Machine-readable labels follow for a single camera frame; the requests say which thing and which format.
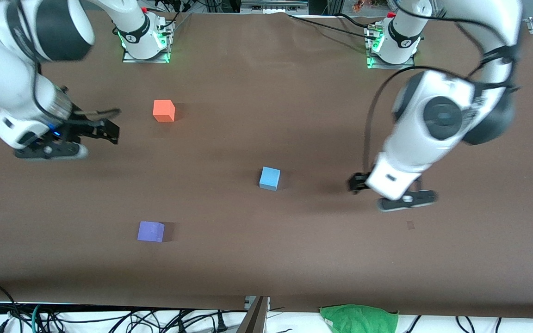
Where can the purple foam block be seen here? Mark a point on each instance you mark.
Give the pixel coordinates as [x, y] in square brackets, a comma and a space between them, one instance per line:
[151, 231]

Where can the green cloth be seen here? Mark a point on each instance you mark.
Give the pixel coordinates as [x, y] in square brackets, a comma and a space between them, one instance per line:
[359, 319]

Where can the light blue foam block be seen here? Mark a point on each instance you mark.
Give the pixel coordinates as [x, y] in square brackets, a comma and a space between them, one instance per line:
[269, 178]

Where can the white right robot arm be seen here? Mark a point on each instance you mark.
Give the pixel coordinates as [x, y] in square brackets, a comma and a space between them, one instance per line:
[7, 78]

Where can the aluminium frame profile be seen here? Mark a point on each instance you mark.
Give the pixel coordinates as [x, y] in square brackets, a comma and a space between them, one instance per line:
[273, 7]

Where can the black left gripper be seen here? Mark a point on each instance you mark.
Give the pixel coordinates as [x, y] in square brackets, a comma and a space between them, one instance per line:
[357, 182]

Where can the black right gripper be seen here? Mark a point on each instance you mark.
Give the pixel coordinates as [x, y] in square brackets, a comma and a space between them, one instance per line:
[83, 127]

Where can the small orange red object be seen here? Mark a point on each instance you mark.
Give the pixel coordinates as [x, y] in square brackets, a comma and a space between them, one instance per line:
[363, 5]

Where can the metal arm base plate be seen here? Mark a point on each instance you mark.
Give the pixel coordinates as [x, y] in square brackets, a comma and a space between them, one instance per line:
[377, 65]
[130, 58]

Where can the brown table cover sheet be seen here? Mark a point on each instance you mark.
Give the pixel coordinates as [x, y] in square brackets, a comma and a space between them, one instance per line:
[266, 259]

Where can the orange foam block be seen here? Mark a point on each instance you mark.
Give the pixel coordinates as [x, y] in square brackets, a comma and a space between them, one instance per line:
[164, 111]

